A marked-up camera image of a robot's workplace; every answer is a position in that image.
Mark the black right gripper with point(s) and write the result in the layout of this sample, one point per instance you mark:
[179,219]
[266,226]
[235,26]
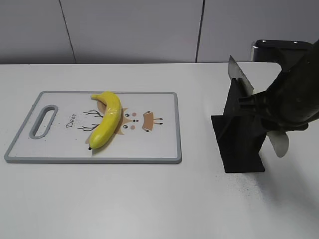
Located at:
[292,100]

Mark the yellow plastic banana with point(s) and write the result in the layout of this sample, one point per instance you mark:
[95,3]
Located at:
[112,115]

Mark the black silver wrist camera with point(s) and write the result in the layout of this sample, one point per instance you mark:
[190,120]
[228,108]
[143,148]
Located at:
[283,52]

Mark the white grey-rimmed cutting board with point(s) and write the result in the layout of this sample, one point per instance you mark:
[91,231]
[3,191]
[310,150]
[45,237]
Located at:
[59,124]

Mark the black knife stand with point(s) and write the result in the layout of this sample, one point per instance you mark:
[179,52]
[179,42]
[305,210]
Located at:
[239,137]

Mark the knife with white handle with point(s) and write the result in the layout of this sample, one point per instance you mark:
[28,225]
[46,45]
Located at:
[278,139]

